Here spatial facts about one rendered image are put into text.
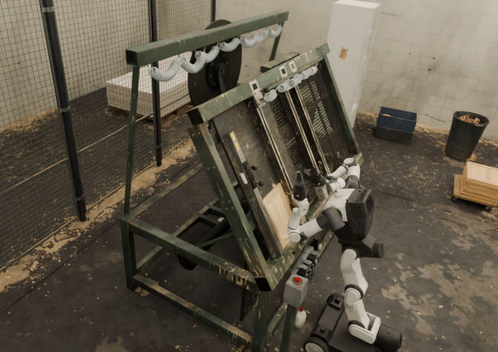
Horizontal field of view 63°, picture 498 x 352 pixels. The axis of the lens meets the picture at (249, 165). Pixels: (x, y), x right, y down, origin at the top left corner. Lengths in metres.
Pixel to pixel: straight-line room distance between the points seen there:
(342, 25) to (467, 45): 2.29
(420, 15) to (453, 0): 0.52
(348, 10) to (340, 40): 0.43
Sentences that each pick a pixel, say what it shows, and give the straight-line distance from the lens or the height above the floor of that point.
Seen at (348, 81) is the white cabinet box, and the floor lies 0.96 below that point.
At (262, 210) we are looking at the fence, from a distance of 2.84.
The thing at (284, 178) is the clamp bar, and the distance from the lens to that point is 3.07.
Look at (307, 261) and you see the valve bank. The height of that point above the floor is 0.76.
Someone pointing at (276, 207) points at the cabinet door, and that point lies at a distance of 3.02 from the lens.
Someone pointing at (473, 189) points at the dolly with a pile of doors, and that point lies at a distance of 5.84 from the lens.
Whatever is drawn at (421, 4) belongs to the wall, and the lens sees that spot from 7.69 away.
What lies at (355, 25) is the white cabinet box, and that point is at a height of 1.79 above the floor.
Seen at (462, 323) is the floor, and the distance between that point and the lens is 4.32.
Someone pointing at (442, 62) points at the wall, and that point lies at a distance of 7.82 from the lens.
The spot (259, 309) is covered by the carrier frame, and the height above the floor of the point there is 0.57.
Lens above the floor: 2.89
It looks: 30 degrees down
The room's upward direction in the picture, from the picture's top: 5 degrees clockwise
